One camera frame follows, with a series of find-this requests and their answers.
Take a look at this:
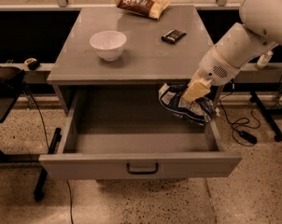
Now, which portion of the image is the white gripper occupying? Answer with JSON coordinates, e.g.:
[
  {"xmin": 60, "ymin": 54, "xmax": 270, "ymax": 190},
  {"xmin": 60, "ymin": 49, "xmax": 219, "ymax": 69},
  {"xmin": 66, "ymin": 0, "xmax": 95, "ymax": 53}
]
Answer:
[{"xmin": 182, "ymin": 46, "xmax": 240, "ymax": 103}]

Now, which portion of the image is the blue chip bag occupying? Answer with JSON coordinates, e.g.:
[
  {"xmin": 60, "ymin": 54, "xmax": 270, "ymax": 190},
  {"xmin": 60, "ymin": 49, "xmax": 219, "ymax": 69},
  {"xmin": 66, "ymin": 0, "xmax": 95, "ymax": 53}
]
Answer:
[{"xmin": 158, "ymin": 83, "xmax": 215, "ymax": 126}]

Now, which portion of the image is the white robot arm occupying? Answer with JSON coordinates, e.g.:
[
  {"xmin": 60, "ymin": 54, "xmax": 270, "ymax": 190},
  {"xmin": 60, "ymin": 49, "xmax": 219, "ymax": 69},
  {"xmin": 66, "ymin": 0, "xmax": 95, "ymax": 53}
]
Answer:
[{"xmin": 182, "ymin": 0, "xmax": 282, "ymax": 103}]

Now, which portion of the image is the grey drawer cabinet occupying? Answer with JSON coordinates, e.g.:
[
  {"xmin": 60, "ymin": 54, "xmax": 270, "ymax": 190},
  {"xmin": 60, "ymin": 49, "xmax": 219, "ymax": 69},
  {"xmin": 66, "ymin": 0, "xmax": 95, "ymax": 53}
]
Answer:
[{"xmin": 48, "ymin": 5, "xmax": 213, "ymax": 110}]

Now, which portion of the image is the open grey top drawer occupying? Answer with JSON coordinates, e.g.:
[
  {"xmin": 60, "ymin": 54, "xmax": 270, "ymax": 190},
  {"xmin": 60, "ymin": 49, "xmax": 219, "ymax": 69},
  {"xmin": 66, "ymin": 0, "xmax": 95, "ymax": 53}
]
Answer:
[{"xmin": 40, "ymin": 87, "xmax": 242, "ymax": 180}]

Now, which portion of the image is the brown chip bag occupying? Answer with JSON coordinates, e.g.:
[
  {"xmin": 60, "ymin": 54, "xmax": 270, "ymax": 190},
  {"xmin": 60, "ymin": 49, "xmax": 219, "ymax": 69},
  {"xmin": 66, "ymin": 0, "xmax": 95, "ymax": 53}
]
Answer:
[{"xmin": 115, "ymin": 0, "xmax": 170, "ymax": 20}]

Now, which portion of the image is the small black snack packet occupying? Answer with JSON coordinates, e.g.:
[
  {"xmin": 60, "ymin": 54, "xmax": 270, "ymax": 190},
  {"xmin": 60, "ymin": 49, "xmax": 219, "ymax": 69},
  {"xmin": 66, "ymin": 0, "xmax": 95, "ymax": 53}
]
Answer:
[{"xmin": 162, "ymin": 29, "xmax": 186, "ymax": 44}]

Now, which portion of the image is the small clear bottle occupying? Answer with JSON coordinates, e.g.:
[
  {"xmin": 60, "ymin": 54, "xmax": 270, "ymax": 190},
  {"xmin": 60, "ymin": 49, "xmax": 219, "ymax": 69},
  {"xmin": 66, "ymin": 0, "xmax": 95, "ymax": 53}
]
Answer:
[{"xmin": 256, "ymin": 50, "xmax": 274, "ymax": 69}]

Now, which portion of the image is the black stand leg right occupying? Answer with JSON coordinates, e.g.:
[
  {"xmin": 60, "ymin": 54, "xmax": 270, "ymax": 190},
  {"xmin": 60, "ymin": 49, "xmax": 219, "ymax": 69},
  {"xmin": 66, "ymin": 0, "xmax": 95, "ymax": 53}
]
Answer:
[{"xmin": 250, "ymin": 91, "xmax": 282, "ymax": 142}]

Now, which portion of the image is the white bowl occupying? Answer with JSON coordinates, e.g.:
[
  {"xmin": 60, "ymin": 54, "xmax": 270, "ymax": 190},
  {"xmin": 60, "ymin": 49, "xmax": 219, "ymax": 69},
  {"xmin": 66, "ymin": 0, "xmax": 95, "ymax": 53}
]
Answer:
[{"xmin": 90, "ymin": 31, "xmax": 127, "ymax": 61}]

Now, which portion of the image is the small black yellow gadget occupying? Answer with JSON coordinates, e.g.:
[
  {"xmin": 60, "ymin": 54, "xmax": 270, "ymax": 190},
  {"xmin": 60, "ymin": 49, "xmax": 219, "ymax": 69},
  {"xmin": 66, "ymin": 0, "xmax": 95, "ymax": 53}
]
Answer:
[{"xmin": 24, "ymin": 58, "xmax": 40, "ymax": 70}]

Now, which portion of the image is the black device on side table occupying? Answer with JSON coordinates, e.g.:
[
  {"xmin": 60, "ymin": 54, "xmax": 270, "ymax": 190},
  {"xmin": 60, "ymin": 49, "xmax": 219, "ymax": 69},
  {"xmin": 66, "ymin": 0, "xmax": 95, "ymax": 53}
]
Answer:
[{"xmin": 0, "ymin": 66, "xmax": 25, "ymax": 97}]

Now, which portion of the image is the black side table stand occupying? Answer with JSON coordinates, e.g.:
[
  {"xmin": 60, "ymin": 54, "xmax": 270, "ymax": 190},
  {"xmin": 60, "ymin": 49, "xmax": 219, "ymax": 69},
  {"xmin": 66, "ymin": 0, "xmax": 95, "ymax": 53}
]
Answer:
[{"xmin": 0, "ymin": 81, "xmax": 63, "ymax": 202}]

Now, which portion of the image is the black power adapter with cable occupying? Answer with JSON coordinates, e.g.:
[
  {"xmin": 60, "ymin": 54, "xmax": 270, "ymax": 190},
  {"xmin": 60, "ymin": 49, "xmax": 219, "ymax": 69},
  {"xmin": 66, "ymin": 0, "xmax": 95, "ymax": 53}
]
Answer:
[{"xmin": 219, "ymin": 77, "xmax": 262, "ymax": 147}]

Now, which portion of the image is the black drawer handle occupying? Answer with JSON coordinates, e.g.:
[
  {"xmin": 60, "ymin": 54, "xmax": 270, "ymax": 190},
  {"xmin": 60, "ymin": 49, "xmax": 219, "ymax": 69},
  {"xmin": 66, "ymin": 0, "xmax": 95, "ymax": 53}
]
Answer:
[{"xmin": 126, "ymin": 163, "xmax": 159, "ymax": 175}]

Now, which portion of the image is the thin black floor cable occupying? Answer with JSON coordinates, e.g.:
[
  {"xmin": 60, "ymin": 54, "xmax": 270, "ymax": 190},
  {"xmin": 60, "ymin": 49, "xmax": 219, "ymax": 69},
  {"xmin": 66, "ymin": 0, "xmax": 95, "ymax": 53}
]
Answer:
[{"xmin": 24, "ymin": 86, "xmax": 76, "ymax": 224}]

